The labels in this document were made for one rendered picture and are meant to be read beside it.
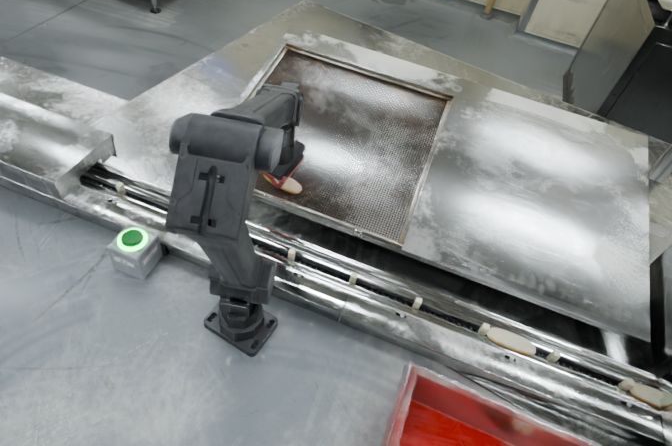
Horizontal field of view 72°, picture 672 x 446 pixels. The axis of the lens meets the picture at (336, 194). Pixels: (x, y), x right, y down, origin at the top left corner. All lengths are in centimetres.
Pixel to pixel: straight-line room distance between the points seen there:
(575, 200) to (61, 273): 115
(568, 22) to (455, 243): 337
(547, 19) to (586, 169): 301
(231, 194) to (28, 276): 68
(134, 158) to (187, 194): 79
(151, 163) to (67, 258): 31
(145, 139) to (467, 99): 87
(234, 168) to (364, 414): 56
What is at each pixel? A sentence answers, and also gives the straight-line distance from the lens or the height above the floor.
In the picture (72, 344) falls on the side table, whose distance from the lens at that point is 100.
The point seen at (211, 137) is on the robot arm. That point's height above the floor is 135.
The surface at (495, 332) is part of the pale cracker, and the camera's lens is 102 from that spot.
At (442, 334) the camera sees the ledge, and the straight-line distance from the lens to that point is 97.
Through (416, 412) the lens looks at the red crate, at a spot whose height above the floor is 82.
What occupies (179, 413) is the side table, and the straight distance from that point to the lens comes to 90.
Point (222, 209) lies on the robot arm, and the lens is 49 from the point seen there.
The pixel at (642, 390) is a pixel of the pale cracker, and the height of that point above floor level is 86.
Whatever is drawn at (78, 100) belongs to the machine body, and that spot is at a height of 82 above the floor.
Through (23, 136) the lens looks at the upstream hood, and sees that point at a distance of 125.
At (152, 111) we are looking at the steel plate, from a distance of 142.
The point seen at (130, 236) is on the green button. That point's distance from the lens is 99.
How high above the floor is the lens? 167
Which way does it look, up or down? 46 degrees down
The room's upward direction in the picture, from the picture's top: 12 degrees clockwise
